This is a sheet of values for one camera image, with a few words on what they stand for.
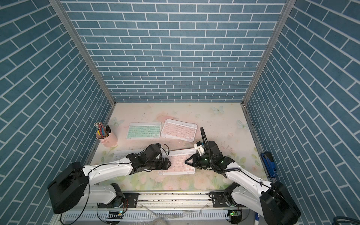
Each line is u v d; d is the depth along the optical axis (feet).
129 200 2.42
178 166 2.62
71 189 1.35
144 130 3.36
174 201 2.47
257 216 2.23
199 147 2.53
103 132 2.86
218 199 2.42
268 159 2.92
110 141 2.93
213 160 2.11
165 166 2.47
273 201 1.33
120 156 2.93
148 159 2.15
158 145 2.62
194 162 2.31
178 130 3.34
